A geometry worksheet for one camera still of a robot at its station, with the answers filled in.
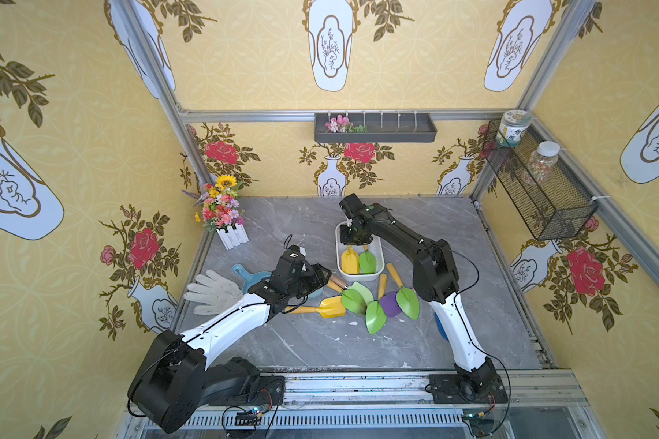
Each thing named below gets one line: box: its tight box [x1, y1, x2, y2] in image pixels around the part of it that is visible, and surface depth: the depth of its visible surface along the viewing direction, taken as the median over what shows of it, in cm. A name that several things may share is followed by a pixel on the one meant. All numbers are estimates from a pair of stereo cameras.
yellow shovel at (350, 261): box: [341, 245, 360, 275], surface depth 97 cm
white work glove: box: [183, 268, 244, 316], surface depth 96 cm
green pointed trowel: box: [365, 273, 389, 335], surface depth 88 cm
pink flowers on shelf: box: [324, 114, 368, 134], surface depth 89 cm
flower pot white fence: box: [182, 174, 249, 251], surface depth 100 cm
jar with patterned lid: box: [496, 108, 533, 148], surface depth 87 cm
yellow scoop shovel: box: [284, 295, 347, 319], surface depth 91 cm
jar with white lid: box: [524, 140, 562, 185], surface depth 74 cm
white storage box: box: [334, 221, 386, 283], surface depth 97 cm
